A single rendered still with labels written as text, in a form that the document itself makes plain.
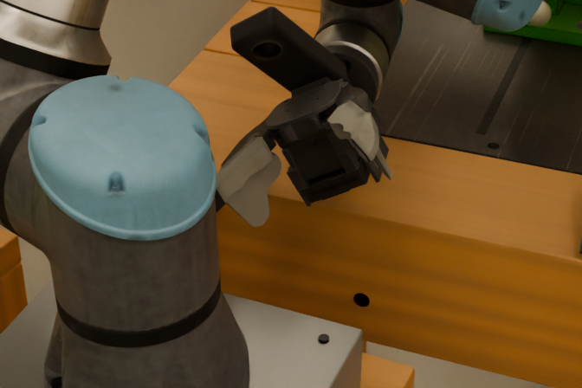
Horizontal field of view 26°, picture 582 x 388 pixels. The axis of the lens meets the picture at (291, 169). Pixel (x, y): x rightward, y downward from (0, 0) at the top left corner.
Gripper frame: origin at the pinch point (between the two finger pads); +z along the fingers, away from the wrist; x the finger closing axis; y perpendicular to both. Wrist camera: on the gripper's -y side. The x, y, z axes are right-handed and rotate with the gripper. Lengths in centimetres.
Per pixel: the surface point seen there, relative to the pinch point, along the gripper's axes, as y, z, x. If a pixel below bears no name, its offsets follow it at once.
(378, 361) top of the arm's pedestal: 19.1, -0.9, 1.3
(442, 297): 23.0, -13.4, -1.0
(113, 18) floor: 40, -221, 136
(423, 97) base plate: 14.1, -37.1, 0.0
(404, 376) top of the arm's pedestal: 20.2, 0.4, -0.7
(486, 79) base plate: 17.0, -42.4, -5.3
